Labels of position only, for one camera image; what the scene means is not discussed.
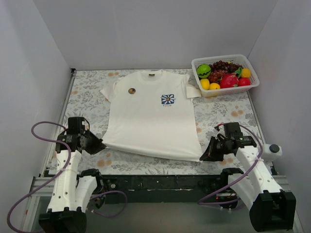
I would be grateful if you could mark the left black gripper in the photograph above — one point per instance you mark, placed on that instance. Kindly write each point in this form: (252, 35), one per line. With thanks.
(90, 142)

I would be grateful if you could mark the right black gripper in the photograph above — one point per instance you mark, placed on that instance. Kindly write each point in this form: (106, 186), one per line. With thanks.
(215, 147)

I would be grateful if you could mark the white t-shirt with daisy print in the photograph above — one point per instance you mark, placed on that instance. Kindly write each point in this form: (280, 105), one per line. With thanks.
(158, 120)

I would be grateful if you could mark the small round brooch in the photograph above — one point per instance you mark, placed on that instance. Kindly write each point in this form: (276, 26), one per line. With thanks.
(131, 91)

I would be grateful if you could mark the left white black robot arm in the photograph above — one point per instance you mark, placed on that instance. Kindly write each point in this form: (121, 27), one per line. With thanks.
(66, 212)

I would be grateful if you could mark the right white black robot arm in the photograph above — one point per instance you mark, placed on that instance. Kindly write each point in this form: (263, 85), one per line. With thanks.
(270, 206)

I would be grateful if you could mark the yellow toy lemon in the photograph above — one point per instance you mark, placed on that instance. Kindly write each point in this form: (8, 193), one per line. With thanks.
(214, 86)
(205, 84)

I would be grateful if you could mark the pink toy dragon fruit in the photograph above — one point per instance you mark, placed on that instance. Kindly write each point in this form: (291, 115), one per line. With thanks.
(229, 81)

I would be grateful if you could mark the red toy apple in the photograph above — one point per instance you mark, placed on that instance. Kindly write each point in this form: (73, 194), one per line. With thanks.
(244, 82)

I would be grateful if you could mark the green toy watermelon ball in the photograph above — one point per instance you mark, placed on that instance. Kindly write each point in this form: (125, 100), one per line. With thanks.
(203, 71)

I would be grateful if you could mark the dark red toy grapes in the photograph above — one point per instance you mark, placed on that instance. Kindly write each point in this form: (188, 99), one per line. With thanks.
(221, 68)

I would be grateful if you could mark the yellow orange toy fruit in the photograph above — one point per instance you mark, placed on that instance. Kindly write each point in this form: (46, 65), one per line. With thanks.
(246, 73)

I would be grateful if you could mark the white plastic fruit basket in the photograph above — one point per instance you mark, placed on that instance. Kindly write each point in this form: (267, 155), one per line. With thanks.
(237, 59)

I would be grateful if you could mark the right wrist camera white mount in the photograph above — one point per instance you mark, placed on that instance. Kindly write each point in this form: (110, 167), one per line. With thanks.
(219, 132)

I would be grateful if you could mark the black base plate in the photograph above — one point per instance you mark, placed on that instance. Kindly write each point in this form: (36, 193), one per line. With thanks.
(162, 188)

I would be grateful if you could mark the aluminium frame rail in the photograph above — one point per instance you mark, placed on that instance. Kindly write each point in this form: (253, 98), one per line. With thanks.
(45, 191)

